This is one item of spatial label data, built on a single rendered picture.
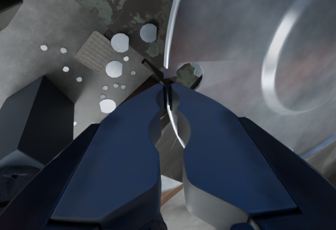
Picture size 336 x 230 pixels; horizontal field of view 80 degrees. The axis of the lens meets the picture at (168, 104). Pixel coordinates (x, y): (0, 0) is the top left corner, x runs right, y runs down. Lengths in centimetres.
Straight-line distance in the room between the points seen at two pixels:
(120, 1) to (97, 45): 51
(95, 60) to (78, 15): 21
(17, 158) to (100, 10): 45
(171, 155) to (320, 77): 15
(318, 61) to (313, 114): 8
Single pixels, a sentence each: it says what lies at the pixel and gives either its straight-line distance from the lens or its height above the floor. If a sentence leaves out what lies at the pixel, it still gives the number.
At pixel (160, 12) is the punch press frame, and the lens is 26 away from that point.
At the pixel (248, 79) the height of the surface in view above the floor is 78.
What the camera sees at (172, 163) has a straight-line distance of 18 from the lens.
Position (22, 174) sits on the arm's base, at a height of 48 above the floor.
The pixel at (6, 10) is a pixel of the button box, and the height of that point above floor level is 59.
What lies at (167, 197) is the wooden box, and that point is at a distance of 106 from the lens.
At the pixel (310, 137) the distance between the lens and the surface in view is 29.
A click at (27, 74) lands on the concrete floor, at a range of 99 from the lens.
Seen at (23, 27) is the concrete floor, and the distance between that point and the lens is 93.
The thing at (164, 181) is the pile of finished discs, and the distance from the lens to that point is 95.
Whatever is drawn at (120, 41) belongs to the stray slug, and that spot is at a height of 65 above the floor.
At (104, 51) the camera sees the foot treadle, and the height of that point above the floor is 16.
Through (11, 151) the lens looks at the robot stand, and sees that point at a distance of 61.
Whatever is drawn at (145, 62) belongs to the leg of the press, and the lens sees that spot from 95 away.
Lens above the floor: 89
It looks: 52 degrees down
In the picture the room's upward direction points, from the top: 145 degrees clockwise
